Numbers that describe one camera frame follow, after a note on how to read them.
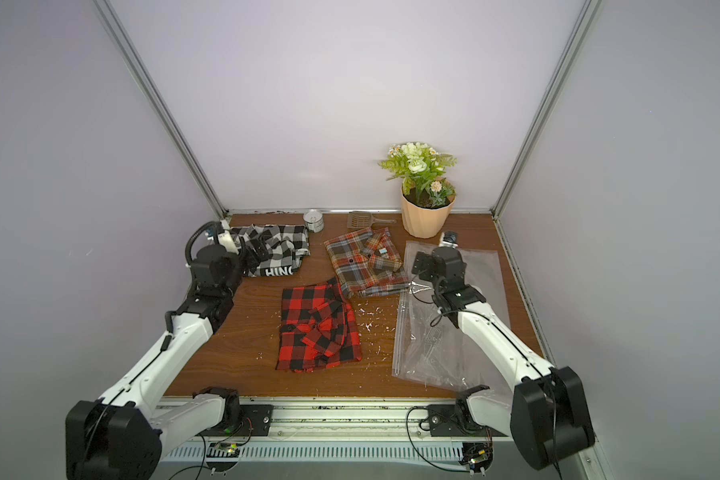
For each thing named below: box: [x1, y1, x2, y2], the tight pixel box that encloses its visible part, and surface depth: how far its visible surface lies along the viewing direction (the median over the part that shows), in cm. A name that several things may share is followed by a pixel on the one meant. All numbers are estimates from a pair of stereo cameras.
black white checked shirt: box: [229, 224, 311, 278], surface depth 108 cm
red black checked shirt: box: [276, 278, 362, 373], surface depth 88 cm
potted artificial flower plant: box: [378, 142, 458, 239], surface depth 101 cm
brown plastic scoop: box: [347, 211, 397, 229], surface depth 120 cm
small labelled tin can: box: [303, 211, 324, 233], surface depth 116 cm
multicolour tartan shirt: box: [324, 227, 410, 298], surface depth 102 cm
